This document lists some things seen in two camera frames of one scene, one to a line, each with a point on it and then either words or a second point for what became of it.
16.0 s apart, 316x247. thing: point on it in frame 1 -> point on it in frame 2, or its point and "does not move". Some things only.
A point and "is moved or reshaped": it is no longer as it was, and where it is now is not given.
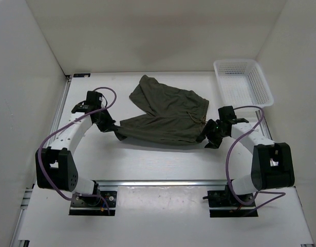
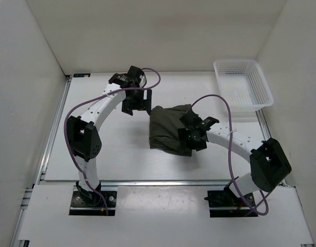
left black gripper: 110,126 -> 127,107
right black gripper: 214,143 -> 183,134
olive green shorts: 176,116 is moved or reshaped
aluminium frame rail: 160,183 does not move
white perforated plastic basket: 242,83 does not move
